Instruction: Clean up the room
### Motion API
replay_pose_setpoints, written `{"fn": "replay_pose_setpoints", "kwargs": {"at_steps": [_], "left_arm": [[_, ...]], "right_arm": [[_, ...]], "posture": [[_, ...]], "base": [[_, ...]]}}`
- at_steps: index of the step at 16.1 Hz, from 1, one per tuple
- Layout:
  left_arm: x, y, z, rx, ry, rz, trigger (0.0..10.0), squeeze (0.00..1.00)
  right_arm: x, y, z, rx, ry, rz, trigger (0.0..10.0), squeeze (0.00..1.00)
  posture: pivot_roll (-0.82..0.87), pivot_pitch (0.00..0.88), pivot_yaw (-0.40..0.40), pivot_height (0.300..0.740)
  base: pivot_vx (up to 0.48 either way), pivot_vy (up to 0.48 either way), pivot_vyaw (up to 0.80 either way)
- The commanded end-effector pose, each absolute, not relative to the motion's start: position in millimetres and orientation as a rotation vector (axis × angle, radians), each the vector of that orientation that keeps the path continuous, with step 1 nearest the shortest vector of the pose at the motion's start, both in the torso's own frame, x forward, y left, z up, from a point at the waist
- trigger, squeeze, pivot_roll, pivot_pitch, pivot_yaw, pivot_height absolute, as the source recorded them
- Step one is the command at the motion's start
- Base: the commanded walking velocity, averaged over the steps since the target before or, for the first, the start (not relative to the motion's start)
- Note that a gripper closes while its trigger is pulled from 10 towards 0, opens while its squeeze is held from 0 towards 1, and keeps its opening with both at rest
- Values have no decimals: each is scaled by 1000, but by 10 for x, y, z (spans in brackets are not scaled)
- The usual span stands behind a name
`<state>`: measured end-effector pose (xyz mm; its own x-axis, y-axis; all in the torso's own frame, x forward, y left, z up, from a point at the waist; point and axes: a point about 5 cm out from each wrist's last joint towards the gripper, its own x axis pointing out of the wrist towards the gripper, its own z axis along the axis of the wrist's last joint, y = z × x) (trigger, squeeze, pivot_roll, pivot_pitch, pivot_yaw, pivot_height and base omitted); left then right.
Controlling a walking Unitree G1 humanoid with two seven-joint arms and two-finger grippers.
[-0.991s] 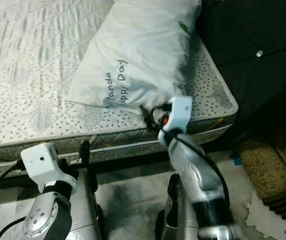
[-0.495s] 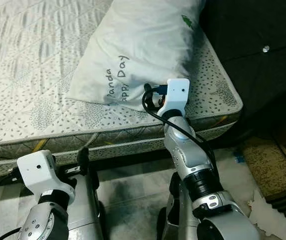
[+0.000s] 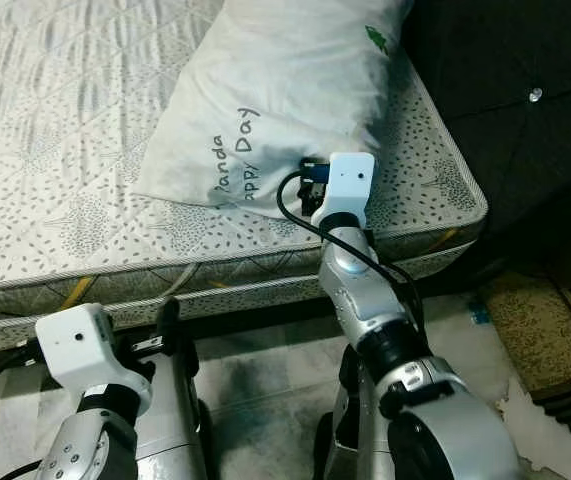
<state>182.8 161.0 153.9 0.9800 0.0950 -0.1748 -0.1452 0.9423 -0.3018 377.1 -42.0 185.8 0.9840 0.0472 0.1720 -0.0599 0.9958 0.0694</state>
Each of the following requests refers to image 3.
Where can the black tufted headboard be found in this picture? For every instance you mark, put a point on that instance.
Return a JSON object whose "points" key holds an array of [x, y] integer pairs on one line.
{"points": [[525, 150]]}

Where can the white printed pillow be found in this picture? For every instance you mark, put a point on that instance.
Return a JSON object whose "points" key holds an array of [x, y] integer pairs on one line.
{"points": [[285, 90]]}

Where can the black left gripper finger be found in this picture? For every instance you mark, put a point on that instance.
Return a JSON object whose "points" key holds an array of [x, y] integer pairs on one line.
{"points": [[169, 322]]}

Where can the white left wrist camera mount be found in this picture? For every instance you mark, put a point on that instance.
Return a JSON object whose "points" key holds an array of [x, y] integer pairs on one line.
{"points": [[75, 345]]}

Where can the white grey-speckled quilted mattress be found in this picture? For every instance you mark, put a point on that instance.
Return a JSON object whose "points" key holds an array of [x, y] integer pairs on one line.
{"points": [[65, 150]]}

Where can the silver robot leg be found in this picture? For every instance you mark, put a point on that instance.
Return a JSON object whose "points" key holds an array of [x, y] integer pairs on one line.
{"points": [[350, 440], [170, 430]]}

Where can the brown floor mat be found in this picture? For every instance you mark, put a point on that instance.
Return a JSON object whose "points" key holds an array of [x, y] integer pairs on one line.
{"points": [[535, 330]]}

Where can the silver right robot leg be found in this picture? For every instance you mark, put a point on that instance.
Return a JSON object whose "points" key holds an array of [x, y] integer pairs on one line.
{"points": [[350, 440]]}

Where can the white torn paper sheet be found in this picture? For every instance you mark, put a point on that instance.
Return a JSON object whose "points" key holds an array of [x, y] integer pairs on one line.
{"points": [[545, 440]]}

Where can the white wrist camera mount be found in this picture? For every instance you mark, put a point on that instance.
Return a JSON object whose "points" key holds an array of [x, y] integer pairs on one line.
{"points": [[75, 345], [350, 185]]}

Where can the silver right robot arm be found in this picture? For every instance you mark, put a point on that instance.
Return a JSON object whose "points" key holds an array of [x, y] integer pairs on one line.
{"points": [[365, 290]]}

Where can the silver left robot leg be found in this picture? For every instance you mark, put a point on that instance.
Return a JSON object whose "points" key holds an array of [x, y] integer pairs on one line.
{"points": [[170, 430]]}

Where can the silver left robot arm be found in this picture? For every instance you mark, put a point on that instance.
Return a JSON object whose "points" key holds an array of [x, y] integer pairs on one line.
{"points": [[75, 450]]}

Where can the dark bed frame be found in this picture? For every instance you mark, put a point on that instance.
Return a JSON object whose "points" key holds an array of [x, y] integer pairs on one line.
{"points": [[285, 305]]}

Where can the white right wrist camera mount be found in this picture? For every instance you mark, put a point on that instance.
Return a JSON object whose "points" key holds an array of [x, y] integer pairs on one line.
{"points": [[350, 185]]}

